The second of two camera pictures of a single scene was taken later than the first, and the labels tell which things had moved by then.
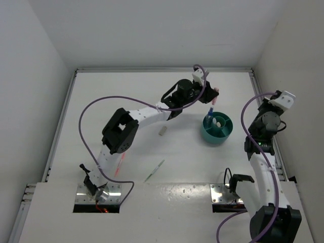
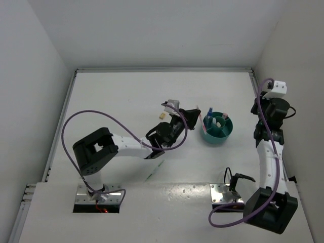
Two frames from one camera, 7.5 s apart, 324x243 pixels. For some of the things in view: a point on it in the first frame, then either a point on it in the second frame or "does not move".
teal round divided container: x=221 y=128 does not move
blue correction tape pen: x=209 y=117 does not move
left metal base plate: x=115 y=195 does not move
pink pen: x=123 y=157 → x=202 y=122
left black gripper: x=208 y=94 → x=192 y=116
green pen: x=154 y=170 does not move
